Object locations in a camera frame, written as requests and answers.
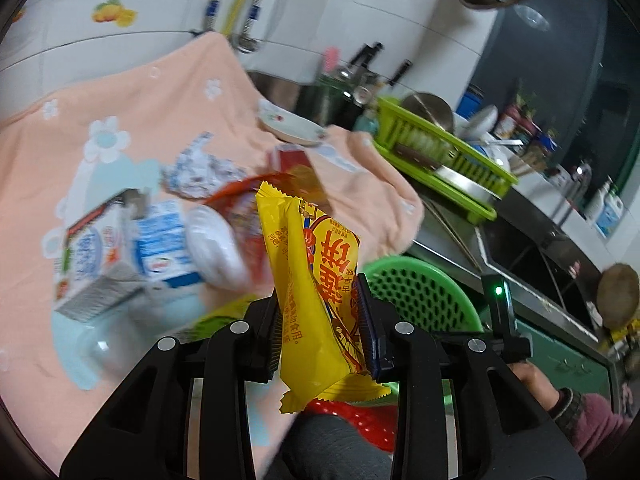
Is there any red instant noodle cup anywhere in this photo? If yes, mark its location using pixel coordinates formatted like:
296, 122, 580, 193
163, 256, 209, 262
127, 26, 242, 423
204, 172, 297, 289

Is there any right hand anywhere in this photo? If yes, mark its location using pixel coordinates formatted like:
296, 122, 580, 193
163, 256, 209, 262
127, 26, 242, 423
509, 362, 561, 412

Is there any green plastic trash basket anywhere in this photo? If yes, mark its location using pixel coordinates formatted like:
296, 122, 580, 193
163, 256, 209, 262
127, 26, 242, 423
362, 256, 484, 333

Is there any white blue milk carton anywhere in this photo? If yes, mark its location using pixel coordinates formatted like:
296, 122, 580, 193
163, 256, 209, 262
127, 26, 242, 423
131, 200, 202, 288

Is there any red plastic stool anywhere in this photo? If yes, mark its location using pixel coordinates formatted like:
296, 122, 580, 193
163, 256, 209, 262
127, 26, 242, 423
305, 399, 398, 453

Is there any white detergent bottle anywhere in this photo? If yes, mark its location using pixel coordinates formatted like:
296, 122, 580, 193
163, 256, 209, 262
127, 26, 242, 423
585, 177, 624, 238

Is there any small white ceramic dish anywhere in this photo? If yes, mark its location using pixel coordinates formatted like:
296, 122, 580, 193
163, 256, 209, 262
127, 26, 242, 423
257, 99, 328, 146

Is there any black white milk carton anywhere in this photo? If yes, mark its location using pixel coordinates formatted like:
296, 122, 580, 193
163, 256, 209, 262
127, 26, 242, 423
54, 188, 149, 323

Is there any dark green utensil holder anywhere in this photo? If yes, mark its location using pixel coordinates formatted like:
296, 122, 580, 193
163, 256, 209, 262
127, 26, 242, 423
294, 72, 378, 130

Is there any peach floral towel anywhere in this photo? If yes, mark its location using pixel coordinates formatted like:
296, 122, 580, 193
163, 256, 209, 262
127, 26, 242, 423
0, 30, 426, 470

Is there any yellow snack wrapper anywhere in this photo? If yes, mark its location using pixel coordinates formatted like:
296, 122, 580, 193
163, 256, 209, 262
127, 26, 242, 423
256, 181, 392, 414

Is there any white ceramic bowl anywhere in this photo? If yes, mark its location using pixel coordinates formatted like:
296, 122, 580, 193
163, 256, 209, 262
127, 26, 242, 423
461, 105, 498, 141

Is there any lime green dish rack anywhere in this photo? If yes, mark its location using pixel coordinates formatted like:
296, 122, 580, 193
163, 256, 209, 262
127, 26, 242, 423
373, 96, 518, 226

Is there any cleaver with wooden handle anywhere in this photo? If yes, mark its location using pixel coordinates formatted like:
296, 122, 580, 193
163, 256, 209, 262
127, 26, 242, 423
394, 144, 501, 203

